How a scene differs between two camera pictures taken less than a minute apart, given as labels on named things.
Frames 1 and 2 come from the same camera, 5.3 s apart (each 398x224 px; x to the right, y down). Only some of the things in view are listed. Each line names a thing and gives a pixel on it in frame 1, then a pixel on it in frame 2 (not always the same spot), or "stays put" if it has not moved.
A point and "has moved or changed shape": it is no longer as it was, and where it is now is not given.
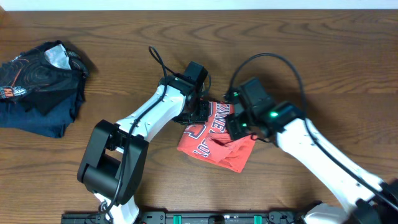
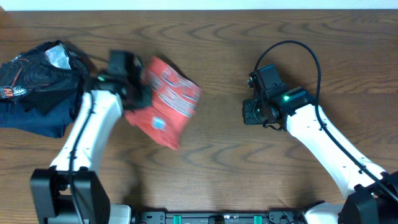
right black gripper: x=236 y=128 -> x=249 y=111
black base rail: x=213 y=217 stays put
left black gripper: x=197 y=112 -> x=137 y=95
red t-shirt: x=212 y=140 has moved or changed shape
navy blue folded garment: x=13 y=114 stays put
